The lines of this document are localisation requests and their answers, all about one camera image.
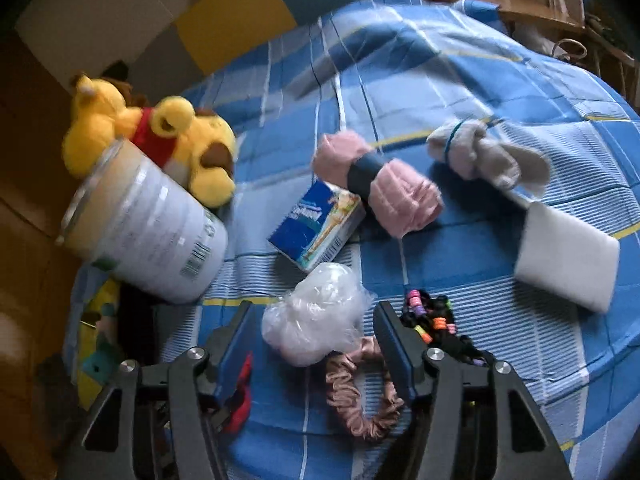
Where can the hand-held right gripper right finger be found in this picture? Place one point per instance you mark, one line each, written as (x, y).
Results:
(400, 360)

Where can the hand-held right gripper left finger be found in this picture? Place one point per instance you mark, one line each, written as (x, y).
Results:
(235, 355)

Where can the clear plastic bag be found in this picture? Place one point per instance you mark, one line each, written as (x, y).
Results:
(320, 310)

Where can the blue tissue pack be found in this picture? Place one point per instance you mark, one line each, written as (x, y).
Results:
(305, 225)

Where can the gold box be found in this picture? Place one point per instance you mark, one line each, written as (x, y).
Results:
(92, 305)

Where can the pink towel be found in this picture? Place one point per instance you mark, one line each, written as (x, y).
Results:
(400, 195)

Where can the red scrunchie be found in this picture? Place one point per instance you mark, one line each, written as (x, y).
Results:
(242, 400)

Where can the pink satin scrunchie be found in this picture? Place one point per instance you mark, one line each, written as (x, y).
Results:
(340, 390)

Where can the teal plush toy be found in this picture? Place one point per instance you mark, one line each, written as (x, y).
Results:
(102, 355)

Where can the white tin can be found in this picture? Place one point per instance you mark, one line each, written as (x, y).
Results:
(150, 225)

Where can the white foam block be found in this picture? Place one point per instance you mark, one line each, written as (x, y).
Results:
(565, 255)

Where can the grey rolled sock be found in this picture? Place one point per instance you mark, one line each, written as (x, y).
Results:
(470, 152)

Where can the yellow plush toy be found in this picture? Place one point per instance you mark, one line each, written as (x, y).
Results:
(200, 135)

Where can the wooden wardrobe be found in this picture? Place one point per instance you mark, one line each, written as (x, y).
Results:
(30, 210)

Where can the blue plaid blanket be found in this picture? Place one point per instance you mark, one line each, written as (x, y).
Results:
(450, 85)

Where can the blue and yellow headboard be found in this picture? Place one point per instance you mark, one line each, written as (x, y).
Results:
(235, 25)

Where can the wooden shelf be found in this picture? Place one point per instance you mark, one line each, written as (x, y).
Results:
(530, 15)

